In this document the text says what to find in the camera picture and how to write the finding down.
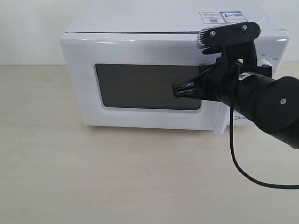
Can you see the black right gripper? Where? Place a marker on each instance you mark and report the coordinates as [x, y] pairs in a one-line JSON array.
[[218, 80]]

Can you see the white microwave door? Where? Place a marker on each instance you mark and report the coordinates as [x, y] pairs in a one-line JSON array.
[[126, 80]]

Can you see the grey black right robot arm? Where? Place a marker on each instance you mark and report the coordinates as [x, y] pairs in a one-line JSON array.
[[273, 105]]

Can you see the white upper power knob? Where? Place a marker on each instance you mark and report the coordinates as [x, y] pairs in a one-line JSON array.
[[264, 63]]

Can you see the warning label sticker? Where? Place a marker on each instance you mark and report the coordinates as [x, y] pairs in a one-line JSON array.
[[224, 17]]

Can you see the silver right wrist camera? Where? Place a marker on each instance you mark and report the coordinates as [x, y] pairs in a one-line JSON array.
[[228, 34]]

